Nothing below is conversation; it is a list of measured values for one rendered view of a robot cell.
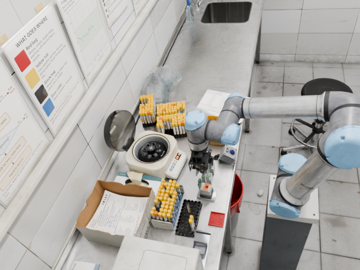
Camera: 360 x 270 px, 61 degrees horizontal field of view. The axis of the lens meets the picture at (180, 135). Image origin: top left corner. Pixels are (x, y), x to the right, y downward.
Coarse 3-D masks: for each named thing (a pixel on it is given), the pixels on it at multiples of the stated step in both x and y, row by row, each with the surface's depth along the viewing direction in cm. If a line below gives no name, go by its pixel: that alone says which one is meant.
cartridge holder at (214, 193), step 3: (198, 192) 150; (213, 192) 149; (216, 192) 148; (198, 195) 149; (201, 195) 146; (204, 195) 146; (213, 195) 148; (198, 198) 149; (201, 198) 148; (204, 198) 147; (207, 198) 147; (210, 198) 146; (213, 198) 146
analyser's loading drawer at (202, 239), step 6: (198, 234) 133; (204, 234) 132; (210, 234) 131; (198, 240) 131; (204, 240) 130; (198, 246) 129; (204, 246) 129; (204, 252) 127; (204, 258) 125; (204, 264) 124
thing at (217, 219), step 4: (212, 212) 143; (216, 212) 142; (212, 216) 141; (216, 216) 141; (220, 216) 141; (224, 216) 140; (212, 220) 140; (216, 220) 140; (220, 220) 140; (208, 224) 139; (212, 224) 138; (216, 224) 138; (220, 224) 138
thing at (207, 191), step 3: (204, 183) 145; (207, 183) 145; (201, 186) 144; (204, 186) 144; (207, 186) 144; (210, 186) 144; (201, 189) 143; (204, 189) 143; (207, 189) 143; (210, 189) 144; (201, 192) 145; (204, 192) 144; (207, 192) 144; (210, 192) 144; (207, 195) 145; (210, 195) 145
